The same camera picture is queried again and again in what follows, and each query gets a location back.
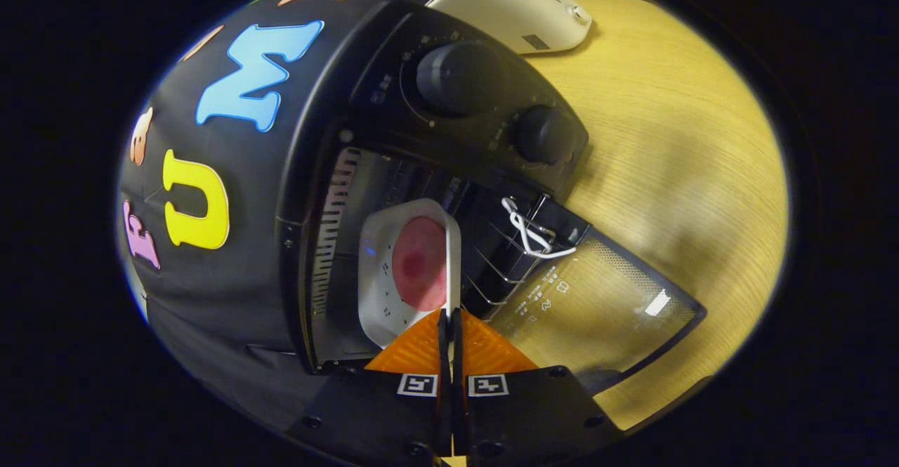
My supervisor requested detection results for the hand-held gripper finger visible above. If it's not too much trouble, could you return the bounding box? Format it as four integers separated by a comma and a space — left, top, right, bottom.
284, 309, 454, 467
453, 309, 626, 464

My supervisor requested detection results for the white foam tray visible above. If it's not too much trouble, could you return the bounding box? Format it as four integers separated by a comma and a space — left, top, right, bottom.
358, 198, 462, 348

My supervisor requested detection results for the pink round meat slice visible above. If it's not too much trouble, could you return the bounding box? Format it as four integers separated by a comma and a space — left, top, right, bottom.
391, 216, 448, 313

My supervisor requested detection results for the black toaster oven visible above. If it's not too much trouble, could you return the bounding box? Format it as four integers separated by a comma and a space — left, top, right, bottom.
276, 0, 708, 394

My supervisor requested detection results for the white toaster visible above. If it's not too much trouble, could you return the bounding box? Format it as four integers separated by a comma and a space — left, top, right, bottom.
426, 0, 593, 55

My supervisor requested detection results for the white cord loop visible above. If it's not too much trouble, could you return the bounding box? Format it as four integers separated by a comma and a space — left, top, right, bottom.
501, 197, 578, 258

